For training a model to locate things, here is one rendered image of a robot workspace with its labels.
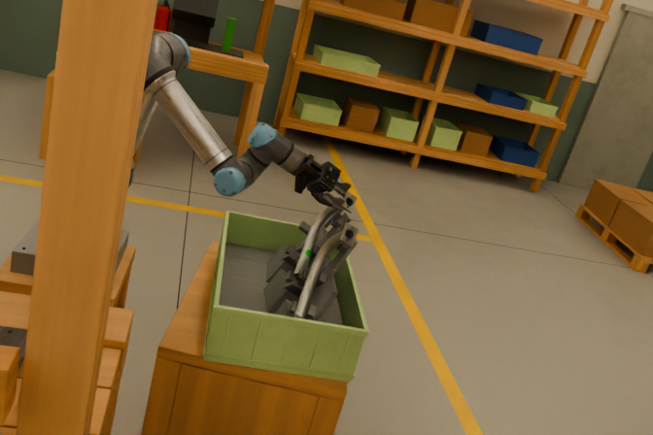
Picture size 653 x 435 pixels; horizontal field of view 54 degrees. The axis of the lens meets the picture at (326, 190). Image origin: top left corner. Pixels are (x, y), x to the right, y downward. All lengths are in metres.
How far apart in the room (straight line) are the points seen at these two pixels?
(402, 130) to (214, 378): 5.18
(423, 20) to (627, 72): 2.74
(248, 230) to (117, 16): 1.55
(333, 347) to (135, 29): 1.19
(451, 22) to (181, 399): 5.34
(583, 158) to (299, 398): 6.81
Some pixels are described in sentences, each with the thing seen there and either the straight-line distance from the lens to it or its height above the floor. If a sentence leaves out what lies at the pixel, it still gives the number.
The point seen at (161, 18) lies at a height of 0.86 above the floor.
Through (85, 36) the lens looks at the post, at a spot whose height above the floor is 1.70.
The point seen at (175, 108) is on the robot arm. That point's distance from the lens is 1.68.
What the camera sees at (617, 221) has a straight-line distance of 6.51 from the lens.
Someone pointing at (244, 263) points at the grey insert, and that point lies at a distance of 2.13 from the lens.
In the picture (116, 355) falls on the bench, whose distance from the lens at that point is 1.60.
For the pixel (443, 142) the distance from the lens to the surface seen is 6.91.
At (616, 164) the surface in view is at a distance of 8.56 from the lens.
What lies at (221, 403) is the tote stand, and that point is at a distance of 1.86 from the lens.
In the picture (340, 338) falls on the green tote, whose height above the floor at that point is 0.92.
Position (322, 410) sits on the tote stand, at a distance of 1.84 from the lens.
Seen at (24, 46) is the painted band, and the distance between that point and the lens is 7.09.
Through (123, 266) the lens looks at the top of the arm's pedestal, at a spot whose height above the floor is 0.85.
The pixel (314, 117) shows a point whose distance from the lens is 6.48.
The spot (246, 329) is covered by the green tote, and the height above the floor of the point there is 0.90.
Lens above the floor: 1.85
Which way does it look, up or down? 20 degrees down
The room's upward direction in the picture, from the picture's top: 15 degrees clockwise
